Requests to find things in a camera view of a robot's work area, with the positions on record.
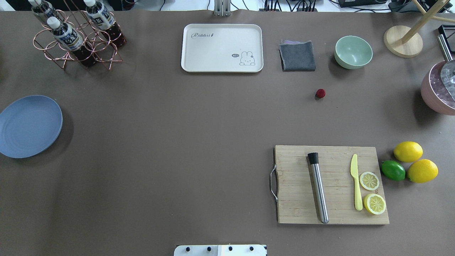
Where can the red strawberry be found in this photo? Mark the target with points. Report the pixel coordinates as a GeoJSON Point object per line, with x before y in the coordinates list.
{"type": "Point", "coordinates": [320, 93]}

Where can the blue plastic plate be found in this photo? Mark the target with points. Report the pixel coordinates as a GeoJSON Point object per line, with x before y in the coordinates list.
{"type": "Point", "coordinates": [29, 125]}

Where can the cream rabbit tray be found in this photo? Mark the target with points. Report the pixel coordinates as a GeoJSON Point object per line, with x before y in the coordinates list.
{"type": "Point", "coordinates": [222, 48]}

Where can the steel muddler black tip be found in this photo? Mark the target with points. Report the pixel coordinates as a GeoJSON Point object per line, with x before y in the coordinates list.
{"type": "Point", "coordinates": [318, 183]}

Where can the grey folded cloth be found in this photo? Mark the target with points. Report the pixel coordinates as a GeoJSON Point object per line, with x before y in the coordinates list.
{"type": "Point", "coordinates": [297, 56]}

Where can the wooden cutting board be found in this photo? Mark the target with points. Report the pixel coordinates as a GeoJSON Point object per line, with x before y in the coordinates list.
{"type": "Point", "coordinates": [296, 190]}

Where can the yellow plastic knife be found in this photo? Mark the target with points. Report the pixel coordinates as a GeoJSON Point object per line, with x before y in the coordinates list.
{"type": "Point", "coordinates": [355, 175]}

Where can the green bowl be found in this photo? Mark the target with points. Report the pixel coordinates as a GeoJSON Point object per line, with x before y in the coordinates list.
{"type": "Point", "coordinates": [352, 52]}

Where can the lemon half upper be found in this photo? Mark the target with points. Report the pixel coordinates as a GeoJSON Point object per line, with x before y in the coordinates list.
{"type": "Point", "coordinates": [369, 181]}

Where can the lemon half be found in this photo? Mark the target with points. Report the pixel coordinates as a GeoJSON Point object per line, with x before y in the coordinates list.
{"type": "Point", "coordinates": [374, 203]}
{"type": "Point", "coordinates": [369, 181]}

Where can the lemon half lower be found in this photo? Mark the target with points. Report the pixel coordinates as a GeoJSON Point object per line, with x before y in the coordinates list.
{"type": "Point", "coordinates": [374, 203]}

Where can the green lime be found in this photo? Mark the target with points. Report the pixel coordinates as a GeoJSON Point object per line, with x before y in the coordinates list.
{"type": "Point", "coordinates": [393, 170]}

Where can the tea bottle back right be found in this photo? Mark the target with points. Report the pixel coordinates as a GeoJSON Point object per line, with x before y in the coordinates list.
{"type": "Point", "coordinates": [105, 22]}

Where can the tea bottle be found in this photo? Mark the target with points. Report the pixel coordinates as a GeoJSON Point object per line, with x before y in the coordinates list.
{"type": "Point", "coordinates": [105, 22]}
{"type": "Point", "coordinates": [66, 35]}
{"type": "Point", "coordinates": [43, 10]}

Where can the yellow lemon upper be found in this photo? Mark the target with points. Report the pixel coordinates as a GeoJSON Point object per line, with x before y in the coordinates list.
{"type": "Point", "coordinates": [408, 151]}

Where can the yellow lemon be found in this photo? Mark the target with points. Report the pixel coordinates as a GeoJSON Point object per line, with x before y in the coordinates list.
{"type": "Point", "coordinates": [422, 171]}
{"type": "Point", "coordinates": [408, 151]}

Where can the tea bottle front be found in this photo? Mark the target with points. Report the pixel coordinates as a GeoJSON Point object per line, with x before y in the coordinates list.
{"type": "Point", "coordinates": [66, 35]}

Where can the wooden mug tree stand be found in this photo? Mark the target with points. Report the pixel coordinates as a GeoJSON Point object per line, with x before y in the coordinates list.
{"type": "Point", "coordinates": [404, 41]}

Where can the yellow lemon lower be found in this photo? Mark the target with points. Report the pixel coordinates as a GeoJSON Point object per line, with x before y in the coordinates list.
{"type": "Point", "coordinates": [422, 171]}

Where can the pink bowl of ice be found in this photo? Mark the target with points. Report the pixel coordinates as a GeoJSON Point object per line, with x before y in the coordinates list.
{"type": "Point", "coordinates": [435, 94]}

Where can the tea bottle back left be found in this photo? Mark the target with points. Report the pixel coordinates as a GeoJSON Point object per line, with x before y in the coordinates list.
{"type": "Point", "coordinates": [43, 10]}

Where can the steel ice scoop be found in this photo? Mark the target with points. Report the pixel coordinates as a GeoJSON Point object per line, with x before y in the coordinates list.
{"type": "Point", "coordinates": [447, 73]}

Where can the aluminium frame post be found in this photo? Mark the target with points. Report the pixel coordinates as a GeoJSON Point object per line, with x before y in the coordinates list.
{"type": "Point", "coordinates": [222, 8]}

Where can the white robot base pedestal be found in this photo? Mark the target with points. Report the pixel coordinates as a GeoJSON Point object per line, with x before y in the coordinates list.
{"type": "Point", "coordinates": [221, 250]}

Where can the copper wire bottle rack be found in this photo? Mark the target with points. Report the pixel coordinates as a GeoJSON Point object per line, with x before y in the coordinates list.
{"type": "Point", "coordinates": [74, 13]}

